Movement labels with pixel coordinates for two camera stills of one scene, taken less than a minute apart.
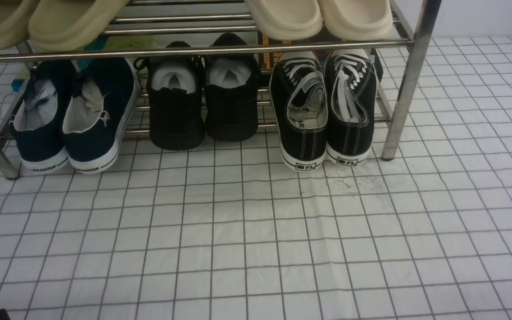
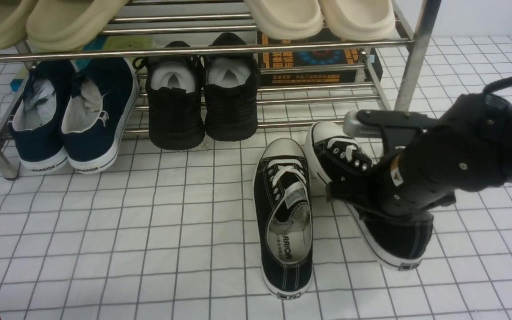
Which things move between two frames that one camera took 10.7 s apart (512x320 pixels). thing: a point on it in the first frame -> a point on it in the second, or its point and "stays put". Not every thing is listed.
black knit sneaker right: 232,85 stays put
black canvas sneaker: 350,94 -> 404,238
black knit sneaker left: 176,91 stays put
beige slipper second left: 70,25 stays put
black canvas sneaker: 299,91 -> 283,216
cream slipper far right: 357,20 stays put
